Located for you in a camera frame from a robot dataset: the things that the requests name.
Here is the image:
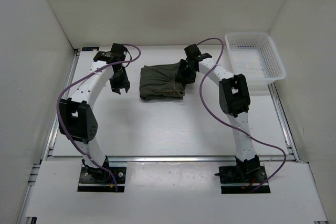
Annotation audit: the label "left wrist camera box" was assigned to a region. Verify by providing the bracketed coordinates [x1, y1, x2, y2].
[110, 43, 128, 59]

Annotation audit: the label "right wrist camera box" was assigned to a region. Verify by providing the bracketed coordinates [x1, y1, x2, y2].
[184, 44, 202, 60]

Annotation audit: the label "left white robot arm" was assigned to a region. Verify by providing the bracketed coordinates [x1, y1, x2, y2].
[57, 44, 131, 182]

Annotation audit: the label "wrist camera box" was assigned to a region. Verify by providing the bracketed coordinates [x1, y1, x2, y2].
[184, 44, 202, 60]
[110, 43, 128, 59]

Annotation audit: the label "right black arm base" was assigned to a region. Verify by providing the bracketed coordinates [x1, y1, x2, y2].
[214, 156, 271, 195]

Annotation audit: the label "white perforated plastic basket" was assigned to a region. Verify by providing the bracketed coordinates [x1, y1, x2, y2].
[225, 32, 287, 94]

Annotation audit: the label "olive green shorts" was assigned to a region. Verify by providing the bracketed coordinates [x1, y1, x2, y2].
[139, 63, 185, 101]

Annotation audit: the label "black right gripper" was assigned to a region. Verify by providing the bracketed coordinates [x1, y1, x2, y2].
[175, 59, 197, 85]

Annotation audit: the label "black corner label plate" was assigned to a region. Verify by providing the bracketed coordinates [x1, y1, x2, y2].
[81, 47, 100, 51]

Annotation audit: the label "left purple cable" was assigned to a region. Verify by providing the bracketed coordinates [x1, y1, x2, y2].
[56, 43, 142, 190]

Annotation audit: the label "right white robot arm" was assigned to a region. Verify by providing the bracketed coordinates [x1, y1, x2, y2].
[176, 52, 260, 182]

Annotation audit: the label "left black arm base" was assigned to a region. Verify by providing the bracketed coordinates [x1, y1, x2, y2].
[77, 159, 127, 193]

